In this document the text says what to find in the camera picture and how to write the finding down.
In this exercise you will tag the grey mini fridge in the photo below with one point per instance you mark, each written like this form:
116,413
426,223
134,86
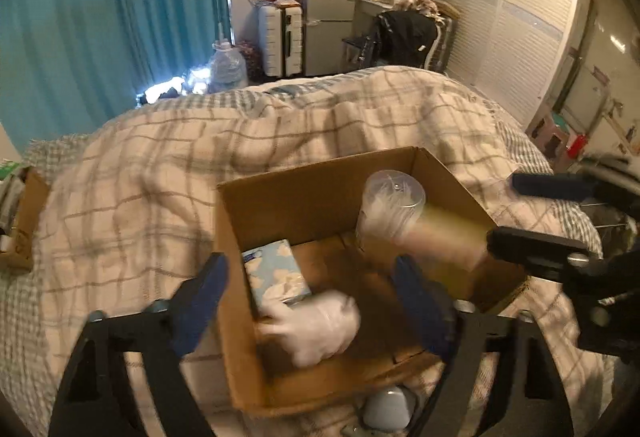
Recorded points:
327,29

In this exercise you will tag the white glove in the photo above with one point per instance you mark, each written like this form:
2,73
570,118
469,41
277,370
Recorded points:
315,324

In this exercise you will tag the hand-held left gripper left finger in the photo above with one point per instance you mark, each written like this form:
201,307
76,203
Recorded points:
200,304

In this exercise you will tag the plaid blanket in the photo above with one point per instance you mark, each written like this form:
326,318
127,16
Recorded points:
165,197

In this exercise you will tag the large clear water bottle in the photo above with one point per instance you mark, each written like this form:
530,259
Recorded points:
227,67

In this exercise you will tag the blue tissue pack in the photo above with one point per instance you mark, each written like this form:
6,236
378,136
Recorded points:
277,277

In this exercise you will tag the small cardboard box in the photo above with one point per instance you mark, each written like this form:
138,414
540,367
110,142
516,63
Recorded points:
22,222

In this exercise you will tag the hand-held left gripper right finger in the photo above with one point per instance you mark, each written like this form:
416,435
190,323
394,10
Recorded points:
419,309

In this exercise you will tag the red container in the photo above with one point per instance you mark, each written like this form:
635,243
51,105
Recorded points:
576,144

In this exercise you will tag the white suitcase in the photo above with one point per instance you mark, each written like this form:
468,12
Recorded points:
280,39

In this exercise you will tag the white sliding wardrobe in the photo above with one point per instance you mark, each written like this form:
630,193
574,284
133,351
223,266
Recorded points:
515,17

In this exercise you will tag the checked bed sheet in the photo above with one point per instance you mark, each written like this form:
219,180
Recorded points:
15,317

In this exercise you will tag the white dressing table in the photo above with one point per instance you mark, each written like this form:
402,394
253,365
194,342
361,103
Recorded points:
367,9

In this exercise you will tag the teal curtain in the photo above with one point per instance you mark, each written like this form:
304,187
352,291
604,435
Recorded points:
125,17

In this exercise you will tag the clear plastic cup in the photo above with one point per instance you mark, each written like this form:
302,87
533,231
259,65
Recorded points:
395,217

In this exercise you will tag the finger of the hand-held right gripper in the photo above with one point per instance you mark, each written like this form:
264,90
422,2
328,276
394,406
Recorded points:
530,247
550,187

